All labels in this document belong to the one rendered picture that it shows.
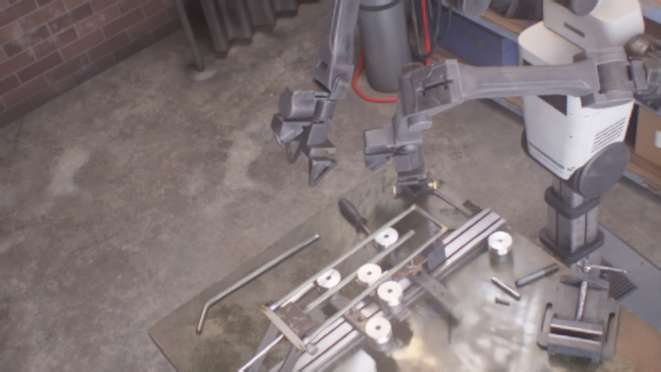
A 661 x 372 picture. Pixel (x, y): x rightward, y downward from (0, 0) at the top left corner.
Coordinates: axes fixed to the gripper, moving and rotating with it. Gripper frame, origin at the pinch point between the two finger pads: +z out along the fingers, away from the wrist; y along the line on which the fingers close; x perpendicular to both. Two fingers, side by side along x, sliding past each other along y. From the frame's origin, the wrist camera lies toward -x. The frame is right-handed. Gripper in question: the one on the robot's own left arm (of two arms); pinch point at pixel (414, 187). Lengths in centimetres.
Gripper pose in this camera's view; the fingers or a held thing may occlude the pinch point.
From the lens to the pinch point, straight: 212.9
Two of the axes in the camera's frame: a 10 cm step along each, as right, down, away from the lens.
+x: 9.8, -1.1, -1.4
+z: 1.7, 7.1, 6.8
